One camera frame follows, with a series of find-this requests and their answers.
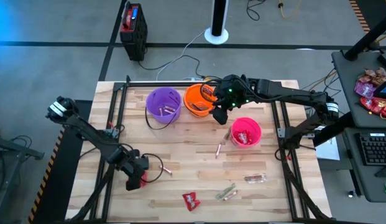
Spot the yellow floor cable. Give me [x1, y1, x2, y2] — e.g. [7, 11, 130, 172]
[278, 0, 303, 19]

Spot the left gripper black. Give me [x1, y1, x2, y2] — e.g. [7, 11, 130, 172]
[116, 148, 149, 192]

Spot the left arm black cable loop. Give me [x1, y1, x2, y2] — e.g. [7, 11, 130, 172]
[141, 152, 165, 184]

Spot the clear wrapper red print candy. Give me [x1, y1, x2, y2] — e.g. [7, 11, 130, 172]
[244, 173, 268, 184]

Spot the thick black pole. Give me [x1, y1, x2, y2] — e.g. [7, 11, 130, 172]
[343, 12, 386, 62]

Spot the black pole white round base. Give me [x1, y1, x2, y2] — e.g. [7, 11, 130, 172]
[204, 0, 230, 45]

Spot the red white stick candy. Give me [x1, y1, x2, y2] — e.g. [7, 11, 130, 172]
[223, 190, 239, 202]

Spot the clear green wrapper candy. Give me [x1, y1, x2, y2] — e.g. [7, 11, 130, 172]
[214, 182, 237, 200]

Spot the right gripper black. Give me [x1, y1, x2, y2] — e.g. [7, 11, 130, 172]
[212, 74, 255, 126]

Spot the pink halloween bucket black face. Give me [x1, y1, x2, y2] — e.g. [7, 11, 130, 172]
[230, 116, 262, 149]

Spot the purple plastic halloween bucket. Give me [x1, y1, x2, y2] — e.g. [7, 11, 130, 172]
[145, 86, 183, 131]

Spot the black mat hazard stripe edge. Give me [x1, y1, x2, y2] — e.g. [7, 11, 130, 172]
[27, 99, 94, 224]

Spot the black metal stand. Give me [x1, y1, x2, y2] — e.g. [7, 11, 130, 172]
[0, 126, 45, 224]

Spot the black floor cable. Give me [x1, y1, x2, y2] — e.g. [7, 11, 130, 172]
[137, 54, 214, 81]

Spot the white floor cable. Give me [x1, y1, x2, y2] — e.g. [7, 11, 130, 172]
[155, 29, 208, 82]

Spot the red candy bag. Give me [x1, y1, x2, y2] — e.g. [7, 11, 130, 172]
[359, 96, 386, 121]

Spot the brown candy bag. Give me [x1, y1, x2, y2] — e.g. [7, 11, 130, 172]
[357, 67, 386, 86]

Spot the black aluminium rig frame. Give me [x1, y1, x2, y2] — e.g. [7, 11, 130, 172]
[64, 75, 334, 224]

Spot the dark grey desk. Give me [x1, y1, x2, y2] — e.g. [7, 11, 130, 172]
[331, 49, 386, 203]

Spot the purple candy bag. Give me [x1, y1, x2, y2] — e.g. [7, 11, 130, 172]
[354, 81, 377, 99]

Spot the red and black tool case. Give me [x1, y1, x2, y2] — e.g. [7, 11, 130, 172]
[119, 1, 149, 62]

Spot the white paper sheet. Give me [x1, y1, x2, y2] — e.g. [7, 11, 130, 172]
[315, 136, 341, 161]

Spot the black computer keyboard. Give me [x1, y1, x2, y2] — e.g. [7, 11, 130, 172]
[355, 132, 386, 167]

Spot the black screen device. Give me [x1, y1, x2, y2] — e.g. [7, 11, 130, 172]
[373, 76, 386, 100]

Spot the orange plastic halloween bucket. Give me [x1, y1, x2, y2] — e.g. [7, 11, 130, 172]
[183, 83, 218, 118]

